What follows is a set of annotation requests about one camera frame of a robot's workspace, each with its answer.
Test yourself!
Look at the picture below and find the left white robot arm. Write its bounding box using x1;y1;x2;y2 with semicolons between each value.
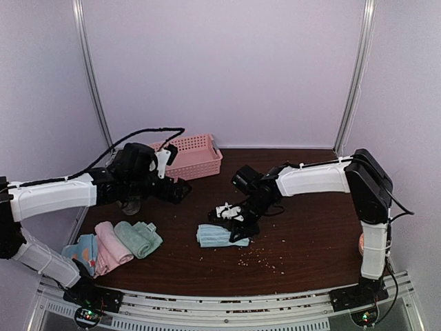
1;143;192;306

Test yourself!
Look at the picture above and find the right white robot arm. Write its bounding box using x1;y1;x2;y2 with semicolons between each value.
219;149;393;305

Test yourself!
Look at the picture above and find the pink plastic basket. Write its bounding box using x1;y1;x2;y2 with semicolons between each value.
165;134;223;181

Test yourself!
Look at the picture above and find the aluminium post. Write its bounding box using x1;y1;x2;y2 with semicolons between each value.
333;0;378;156
72;0;113;147

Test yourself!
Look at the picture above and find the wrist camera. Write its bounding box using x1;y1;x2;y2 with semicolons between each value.
149;144;178;179
208;203;244;222

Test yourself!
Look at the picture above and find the left aluminium post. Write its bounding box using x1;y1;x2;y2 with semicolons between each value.
72;0;113;147

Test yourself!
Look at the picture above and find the circuit board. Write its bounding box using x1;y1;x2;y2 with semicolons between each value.
351;308;379;328
74;307;104;329

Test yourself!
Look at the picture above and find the light blue towel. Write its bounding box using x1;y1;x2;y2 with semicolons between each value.
196;224;249;248

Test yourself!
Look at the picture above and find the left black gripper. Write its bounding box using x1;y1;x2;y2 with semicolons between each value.
127;173;192;203

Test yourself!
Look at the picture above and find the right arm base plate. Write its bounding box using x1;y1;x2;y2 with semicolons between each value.
329;284;389;312

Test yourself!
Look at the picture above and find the right aluminium post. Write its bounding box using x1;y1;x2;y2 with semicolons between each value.
333;0;378;156

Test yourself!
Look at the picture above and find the orange patterned coaster stack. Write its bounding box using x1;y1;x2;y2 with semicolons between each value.
358;233;364;256

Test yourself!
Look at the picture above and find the right circuit board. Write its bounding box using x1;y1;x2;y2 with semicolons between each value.
351;308;379;328

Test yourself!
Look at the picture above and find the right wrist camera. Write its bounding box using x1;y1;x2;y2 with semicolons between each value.
208;203;244;222

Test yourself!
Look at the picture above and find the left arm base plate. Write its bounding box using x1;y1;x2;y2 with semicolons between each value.
63;287;123;313

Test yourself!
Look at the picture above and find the pink towel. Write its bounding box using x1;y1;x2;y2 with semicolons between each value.
94;221;134;278

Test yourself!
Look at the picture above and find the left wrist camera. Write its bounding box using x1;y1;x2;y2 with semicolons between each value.
149;144;178;179

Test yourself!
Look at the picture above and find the patterned ceramic mug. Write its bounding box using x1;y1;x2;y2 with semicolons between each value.
116;199;141;216

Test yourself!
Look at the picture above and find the blue patterned towel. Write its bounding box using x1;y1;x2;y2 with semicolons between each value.
61;234;98;277

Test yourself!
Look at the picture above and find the green rolled towel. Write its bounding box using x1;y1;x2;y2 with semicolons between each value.
114;221;163;259

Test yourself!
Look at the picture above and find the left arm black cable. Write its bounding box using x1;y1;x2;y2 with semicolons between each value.
65;126;186;180

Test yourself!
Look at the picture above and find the left circuit board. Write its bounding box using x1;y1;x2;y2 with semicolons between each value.
74;307;104;329

